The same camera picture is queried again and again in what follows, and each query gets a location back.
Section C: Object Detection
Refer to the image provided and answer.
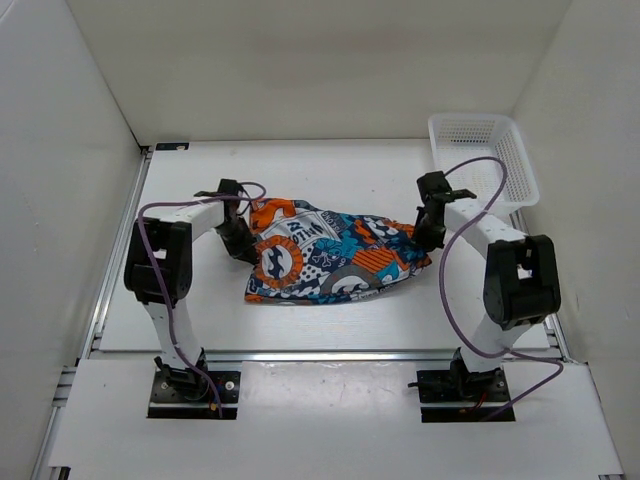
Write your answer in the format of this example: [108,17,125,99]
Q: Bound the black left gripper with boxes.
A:
[215,216,258,264]

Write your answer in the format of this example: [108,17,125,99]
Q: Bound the colourful patterned shorts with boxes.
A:
[244,198,431,306]

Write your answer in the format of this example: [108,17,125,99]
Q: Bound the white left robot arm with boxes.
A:
[124,179,266,400]

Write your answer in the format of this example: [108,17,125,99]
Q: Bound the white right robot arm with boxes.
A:
[412,171,561,400]

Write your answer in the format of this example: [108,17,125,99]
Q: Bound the white plastic basket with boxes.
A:
[428,113,540,216]

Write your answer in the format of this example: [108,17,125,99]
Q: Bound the small black label sticker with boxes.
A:
[155,142,190,151]

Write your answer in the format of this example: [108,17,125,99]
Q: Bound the aluminium left side rail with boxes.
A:
[75,146,154,365]

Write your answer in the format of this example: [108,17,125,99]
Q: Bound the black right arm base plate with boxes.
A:
[407,369,516,424]

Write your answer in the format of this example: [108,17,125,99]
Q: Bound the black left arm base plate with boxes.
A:
[147,356,241,420]

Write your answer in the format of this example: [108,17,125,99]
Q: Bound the aluminium front rail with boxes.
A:
[89,349,571,364]

